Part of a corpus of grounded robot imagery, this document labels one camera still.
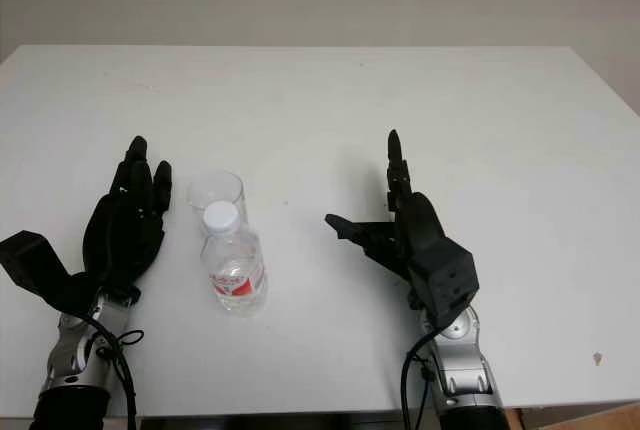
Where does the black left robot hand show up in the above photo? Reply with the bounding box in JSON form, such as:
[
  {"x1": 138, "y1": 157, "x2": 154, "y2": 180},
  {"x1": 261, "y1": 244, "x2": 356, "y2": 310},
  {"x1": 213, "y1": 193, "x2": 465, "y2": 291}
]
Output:
[{"x1": 79, "y1": 135, "x2": 174, "y2": 301}]

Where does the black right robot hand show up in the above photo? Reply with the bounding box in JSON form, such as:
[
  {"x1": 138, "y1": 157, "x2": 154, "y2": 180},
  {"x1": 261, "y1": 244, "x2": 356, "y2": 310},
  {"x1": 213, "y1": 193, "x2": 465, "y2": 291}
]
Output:
[{"x1": 324, "y1": 128, "x2": 451, "y2": 312}]

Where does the clear red-labelled water bottle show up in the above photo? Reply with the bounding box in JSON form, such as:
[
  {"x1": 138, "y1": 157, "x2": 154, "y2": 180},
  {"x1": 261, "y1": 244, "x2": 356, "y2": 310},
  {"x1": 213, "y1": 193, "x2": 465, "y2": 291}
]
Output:
[{"x1": 199, "y1": 202, "x2": 270, "y2": 318}]

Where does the clear plastic cup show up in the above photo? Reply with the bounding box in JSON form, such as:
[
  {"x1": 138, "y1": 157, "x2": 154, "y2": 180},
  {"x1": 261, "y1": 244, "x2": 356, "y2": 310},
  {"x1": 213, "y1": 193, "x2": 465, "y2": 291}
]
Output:
[{"x1": 187, "y1": 171, "x2": 247, "y2": 237}]

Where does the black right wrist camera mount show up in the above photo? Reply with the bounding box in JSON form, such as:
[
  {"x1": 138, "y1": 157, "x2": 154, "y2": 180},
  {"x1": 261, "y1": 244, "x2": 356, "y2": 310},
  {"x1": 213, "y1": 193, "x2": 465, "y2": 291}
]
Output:
[{"x1": 407, "y1": 238, "x2": 482, "y2": 330}]

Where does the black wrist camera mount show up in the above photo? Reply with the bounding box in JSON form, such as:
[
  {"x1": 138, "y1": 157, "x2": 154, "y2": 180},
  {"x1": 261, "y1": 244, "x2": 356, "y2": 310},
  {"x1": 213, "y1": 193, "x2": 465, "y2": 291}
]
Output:
[
  {"x1": 407, "y1": 238, "x2": 482, "y2": 330},
  {"x1": 0, "y1": 230, "x2": 104, "y2": 314}
]

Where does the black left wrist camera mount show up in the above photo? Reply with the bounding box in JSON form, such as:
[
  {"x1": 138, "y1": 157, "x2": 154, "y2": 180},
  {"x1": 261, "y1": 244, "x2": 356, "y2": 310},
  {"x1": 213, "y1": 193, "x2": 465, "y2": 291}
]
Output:
[{"x1": 0, "y1": 230, "x2": 104, "y2": 314}]

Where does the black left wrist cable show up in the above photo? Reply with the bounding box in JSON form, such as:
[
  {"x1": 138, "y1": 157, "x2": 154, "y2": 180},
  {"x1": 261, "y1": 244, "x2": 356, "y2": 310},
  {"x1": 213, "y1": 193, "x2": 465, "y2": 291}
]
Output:
[{"x1": 74, "y1": 313, "x2": 147, "y2": 430}]

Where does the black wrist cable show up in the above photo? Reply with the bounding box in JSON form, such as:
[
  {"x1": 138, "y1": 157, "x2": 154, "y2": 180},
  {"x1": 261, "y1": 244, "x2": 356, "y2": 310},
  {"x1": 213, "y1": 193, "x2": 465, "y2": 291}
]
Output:
[
  {"x1": 401, "y1": 330, "x2": 437, "y2": 430},
  {"x1": 74, "y1": 313, "x2": 147, "y2": 430}
]

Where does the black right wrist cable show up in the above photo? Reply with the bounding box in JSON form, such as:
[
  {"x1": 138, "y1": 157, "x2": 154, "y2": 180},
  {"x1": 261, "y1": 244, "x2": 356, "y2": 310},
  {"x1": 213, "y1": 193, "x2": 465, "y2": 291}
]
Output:
[{"x1": 401, "y1": 330, "x2": 437, "y2": 430}]

